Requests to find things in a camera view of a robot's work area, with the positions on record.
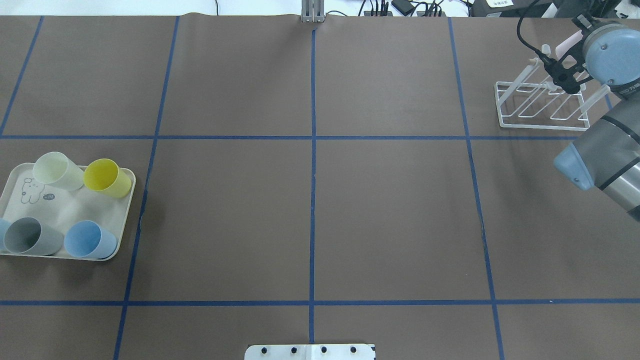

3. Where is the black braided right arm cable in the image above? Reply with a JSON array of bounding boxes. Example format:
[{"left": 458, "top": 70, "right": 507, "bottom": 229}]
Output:
[{"left": 516, "top": 0, "right": 553, "bottom": 63}]

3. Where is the blue plastic cup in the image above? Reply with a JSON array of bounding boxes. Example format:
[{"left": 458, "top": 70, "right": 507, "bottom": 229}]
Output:
[
  {"left": 0, "top": 218, "right": 13, "bottom": 254},
  {"left": 63, "top": 220, "right": 118, "bottom": 260}
]

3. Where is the pink plastic cup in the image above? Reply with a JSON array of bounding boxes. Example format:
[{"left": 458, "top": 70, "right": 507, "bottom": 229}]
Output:
[{"left": 555, "top": 30, "right": 583, "bottom": 59}]

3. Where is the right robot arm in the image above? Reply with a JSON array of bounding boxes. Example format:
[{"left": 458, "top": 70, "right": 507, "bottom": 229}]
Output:
[{"left": 544, "top": 15, "right": 640, "bottom": 220}]

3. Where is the white plastic cup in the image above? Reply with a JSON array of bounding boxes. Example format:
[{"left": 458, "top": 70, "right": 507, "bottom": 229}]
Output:
[{"left": 32, "top": 152, "right": 84, "bottom": 191}]

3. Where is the white wire cup rack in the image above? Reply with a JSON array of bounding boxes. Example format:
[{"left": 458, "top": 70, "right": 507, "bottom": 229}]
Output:
[{"left": 493, "top": 57, "right": 611, "bottom": 132}]

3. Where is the brown table mat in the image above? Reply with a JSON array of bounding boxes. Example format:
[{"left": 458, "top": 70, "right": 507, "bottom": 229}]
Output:
[{"left": 0, "top": 14, "right": 639, "bottom": 360}]

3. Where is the yellow plastic cup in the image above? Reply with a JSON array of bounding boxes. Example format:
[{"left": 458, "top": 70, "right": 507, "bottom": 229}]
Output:
[{"left": 83, "top": 158, "right": 133, "bottom": 199}]

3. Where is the grey plastic cup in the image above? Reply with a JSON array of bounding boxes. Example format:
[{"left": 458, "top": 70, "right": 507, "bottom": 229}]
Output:
[{"left": 3, "top": 217, "right": 64, "bottom": 256}]

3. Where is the aluminium frame post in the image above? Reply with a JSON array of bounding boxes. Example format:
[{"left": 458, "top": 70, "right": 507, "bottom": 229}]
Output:
[{"left": 301, "top": 0, "right": 326, "bottom": 23}]

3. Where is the black power adapter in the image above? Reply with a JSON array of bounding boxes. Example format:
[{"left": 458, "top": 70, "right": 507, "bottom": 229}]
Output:
[{"left": 391, "top": 0, "right": 415, "bottom": 17}]

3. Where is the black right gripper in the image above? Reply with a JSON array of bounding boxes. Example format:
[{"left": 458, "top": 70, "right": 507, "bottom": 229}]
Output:
[{"left": 542, "top": 42, "right": 593, "bottom": 95}]

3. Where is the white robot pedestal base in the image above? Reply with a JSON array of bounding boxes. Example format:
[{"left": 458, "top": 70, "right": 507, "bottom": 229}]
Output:
[{"left": 244, "top": 343, "right": 377, "bottom": 360}]

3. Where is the cream serving tray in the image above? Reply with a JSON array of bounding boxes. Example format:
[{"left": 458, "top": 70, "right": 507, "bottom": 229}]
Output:
[{"left": 0, "top": 162, "right": 137, "bottom": 261}]

